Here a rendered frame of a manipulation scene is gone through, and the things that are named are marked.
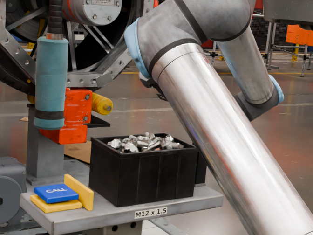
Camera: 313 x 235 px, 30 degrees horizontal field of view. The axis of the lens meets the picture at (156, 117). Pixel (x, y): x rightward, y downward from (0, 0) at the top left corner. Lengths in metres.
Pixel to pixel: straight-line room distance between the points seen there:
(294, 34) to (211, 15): 4.84
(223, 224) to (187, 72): 1.37
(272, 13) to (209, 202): 3.30
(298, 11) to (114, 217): 3.24
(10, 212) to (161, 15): 0.73
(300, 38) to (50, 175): 4.24
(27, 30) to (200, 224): 1.02
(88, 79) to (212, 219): 0.89
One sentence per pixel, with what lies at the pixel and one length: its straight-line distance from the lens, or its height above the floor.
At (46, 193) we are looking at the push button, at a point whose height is 0.48.
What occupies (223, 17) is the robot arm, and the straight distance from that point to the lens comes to 1.17.
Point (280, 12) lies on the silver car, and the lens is 4.42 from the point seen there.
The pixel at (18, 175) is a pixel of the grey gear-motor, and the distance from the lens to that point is 1.59.
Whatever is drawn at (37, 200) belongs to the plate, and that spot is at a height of 0.46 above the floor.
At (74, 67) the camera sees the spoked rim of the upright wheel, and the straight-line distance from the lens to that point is 1.93.
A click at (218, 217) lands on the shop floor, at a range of 2.46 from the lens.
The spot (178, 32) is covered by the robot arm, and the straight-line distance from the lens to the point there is 1.14.
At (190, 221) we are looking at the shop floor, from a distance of 2.38.
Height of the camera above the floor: 0.89
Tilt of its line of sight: 12 degrees down
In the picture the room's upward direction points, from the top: 5 degrees clockwise
